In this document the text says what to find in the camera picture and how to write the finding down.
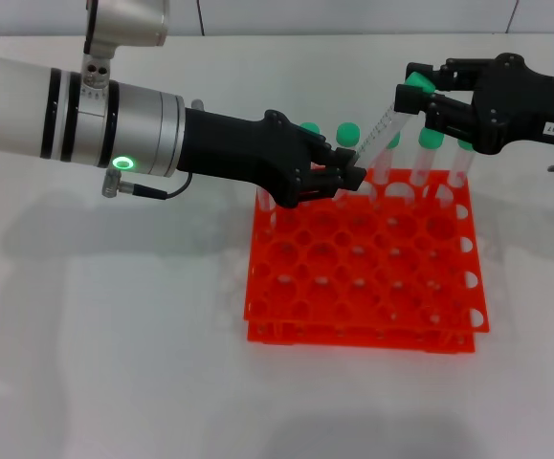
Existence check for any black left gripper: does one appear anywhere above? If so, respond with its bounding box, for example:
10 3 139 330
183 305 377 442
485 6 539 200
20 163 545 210
175 108 366 210

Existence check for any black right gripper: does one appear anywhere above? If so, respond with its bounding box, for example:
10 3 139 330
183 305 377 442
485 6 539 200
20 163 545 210
394 52 554 155

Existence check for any orange test tube rack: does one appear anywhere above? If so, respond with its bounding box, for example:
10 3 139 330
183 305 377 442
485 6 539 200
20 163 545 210
242 164 492 355

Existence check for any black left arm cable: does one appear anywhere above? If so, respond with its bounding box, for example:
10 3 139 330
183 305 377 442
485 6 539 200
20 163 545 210
132 170 194 201

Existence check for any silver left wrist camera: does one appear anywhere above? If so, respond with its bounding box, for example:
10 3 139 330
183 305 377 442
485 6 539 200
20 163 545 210
84 0 170 50

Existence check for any silver camera mount bracket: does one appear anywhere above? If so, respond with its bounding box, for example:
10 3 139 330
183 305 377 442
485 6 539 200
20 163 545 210
78 45 115 101

